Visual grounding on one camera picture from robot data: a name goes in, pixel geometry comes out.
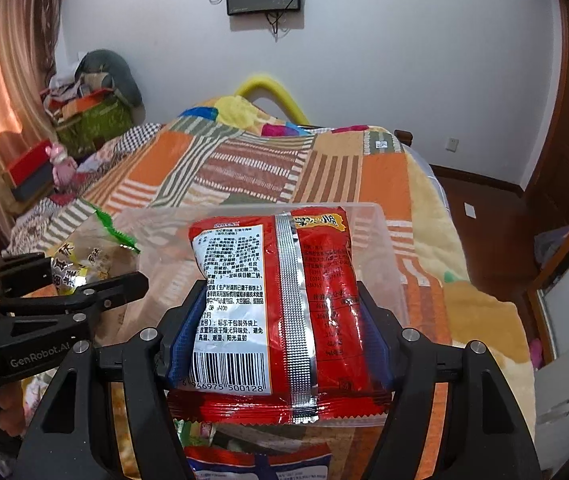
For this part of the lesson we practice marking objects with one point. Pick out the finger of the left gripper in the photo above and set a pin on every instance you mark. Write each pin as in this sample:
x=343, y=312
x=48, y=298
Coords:
x=15, y=299
x=19, y=272

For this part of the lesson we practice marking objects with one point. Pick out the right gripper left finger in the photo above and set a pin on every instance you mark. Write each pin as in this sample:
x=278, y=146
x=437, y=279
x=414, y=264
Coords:
x=101, y=399

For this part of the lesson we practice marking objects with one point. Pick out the clear plastic storage bin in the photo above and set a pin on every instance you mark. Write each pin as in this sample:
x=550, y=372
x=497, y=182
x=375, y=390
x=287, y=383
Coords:
x=166, y=259

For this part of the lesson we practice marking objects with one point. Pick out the blue white snack bag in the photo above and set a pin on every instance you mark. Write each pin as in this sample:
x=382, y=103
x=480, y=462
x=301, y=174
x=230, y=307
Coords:
x=217, y=464

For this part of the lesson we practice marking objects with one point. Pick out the red snack packet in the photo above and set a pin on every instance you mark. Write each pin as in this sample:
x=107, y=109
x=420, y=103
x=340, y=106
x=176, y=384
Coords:
x=282, y=338

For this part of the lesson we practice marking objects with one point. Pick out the green seal nut bag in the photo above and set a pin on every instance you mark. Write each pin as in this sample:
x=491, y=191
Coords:
x=94, y=252

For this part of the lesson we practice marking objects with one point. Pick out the red box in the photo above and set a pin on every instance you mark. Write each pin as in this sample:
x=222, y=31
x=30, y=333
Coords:
x=28, y=163

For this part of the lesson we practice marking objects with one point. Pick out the pink plush toy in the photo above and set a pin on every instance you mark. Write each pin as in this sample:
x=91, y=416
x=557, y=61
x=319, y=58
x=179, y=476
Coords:
x=63, y=165

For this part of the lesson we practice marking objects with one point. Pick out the green storage bag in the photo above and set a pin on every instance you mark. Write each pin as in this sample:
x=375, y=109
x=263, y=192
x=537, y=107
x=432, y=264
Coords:
x=86, y=132

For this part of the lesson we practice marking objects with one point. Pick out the patchwork striped bed blanket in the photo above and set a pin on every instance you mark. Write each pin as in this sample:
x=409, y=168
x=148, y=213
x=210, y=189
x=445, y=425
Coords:
x=453, y=414

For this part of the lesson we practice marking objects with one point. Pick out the wall power socket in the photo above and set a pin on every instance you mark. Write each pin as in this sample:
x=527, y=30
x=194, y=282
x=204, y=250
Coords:
x=452, y=145

